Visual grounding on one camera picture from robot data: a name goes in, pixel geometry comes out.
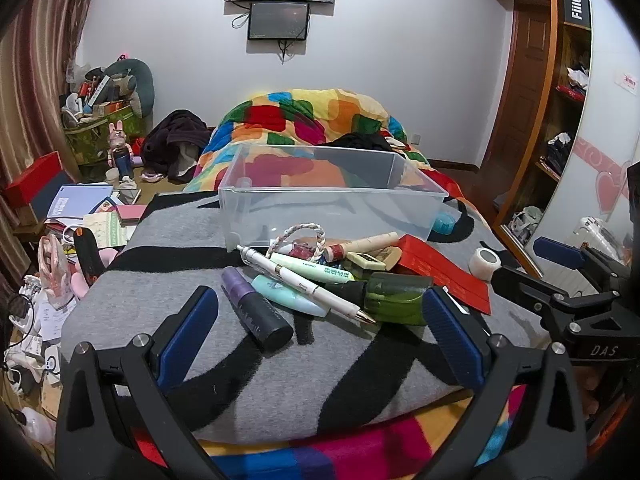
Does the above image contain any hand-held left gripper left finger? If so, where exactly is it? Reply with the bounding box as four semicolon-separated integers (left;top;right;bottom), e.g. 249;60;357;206
54;285;221;480

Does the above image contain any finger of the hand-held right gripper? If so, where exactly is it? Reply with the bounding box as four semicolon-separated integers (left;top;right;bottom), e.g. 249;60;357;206
491;265;625;328
531;236;633;288

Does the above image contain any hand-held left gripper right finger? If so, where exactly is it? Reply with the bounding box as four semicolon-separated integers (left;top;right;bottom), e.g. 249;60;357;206
421;285;588;480

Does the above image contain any white tape roll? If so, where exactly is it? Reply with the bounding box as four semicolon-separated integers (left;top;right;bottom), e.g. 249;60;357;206
470;247;502;278

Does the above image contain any purple cosmetic bottle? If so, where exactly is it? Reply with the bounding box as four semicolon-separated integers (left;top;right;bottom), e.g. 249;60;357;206
221;266;295;352

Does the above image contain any red packet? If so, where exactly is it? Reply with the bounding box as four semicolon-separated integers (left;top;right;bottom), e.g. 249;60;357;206
397;235;493;316

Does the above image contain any dark green bottle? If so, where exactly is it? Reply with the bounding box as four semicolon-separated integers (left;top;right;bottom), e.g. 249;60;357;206
325;271;433;327

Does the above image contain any white ballpoint pen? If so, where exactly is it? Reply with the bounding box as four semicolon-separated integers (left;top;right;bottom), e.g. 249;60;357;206
236;244;377;325

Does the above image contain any beige recorder flute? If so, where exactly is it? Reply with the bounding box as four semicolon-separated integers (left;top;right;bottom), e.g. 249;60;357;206
322;231;401;263

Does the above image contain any pale green roll-on tube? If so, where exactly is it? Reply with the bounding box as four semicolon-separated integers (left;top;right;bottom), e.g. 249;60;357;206
270;252;356;283

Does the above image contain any clear plastic storage box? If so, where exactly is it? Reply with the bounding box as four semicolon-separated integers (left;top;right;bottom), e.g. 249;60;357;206
217;143;447;253

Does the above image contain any person's right hand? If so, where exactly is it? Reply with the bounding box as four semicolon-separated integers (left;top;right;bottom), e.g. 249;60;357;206
575;365;602;419

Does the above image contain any grey black patterned blanket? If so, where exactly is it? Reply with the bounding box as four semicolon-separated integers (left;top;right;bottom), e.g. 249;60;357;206
60;190;556;446

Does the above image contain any teal cosmetic tube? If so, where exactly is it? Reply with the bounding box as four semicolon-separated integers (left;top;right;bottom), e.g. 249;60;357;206
250;274;331;318

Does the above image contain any small beige box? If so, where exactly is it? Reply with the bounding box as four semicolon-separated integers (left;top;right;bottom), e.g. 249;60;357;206
345;251;386;271

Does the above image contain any black orange handheld tool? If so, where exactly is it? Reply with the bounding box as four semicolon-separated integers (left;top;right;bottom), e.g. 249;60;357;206
73;227;108;286

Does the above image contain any green white booklet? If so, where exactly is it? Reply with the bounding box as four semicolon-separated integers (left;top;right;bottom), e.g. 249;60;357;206
82;211;138;251

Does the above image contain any pink transparent bag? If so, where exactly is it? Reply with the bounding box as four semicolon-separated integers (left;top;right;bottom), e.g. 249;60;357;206
40;234;78;301

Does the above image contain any wooden bookshelf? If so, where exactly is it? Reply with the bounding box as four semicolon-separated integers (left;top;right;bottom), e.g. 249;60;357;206
460;0;640;281

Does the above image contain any wooden door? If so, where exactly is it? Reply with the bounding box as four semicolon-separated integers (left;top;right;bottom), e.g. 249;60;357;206
480;0;551;171

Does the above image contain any light blue notebook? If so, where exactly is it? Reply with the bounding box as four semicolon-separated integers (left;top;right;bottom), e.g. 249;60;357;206
47;185;115;221

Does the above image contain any white plastic bottle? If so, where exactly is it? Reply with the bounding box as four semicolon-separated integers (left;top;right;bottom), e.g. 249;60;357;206
20;407;56;446

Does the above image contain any dark clothes pile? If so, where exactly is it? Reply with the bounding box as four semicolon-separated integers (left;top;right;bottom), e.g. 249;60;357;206
140;109;213;183

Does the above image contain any pink bunny toy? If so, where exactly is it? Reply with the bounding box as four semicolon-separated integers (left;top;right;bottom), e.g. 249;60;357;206
107;121;135;176

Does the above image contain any black garment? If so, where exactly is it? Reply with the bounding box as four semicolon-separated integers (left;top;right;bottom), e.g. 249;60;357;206
332;132;396;152

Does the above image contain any green storage bag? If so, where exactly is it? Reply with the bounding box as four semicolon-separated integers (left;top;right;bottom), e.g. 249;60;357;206
62;105;151;166

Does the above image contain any red cardboard box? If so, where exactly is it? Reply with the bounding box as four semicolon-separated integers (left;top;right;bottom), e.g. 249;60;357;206
4;151;63;206

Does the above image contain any colourful patchwork quilt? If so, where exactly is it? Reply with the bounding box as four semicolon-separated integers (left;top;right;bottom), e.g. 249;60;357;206
135;89;551;480

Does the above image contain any black box white lettering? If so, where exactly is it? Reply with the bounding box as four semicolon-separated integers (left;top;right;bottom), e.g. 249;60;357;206
562;0;591;28

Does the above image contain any grey neck pillow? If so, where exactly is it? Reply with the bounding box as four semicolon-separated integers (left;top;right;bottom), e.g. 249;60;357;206
102;58;156;116

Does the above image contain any striped brown curtain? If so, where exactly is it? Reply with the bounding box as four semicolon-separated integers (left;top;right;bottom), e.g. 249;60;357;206
0;0;108;241

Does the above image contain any small black monitor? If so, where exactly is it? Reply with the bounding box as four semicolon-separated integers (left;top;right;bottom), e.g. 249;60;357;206
247;1;311;42

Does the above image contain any white braided bracelet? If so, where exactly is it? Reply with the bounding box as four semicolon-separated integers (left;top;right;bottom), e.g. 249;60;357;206
264;223;327;261

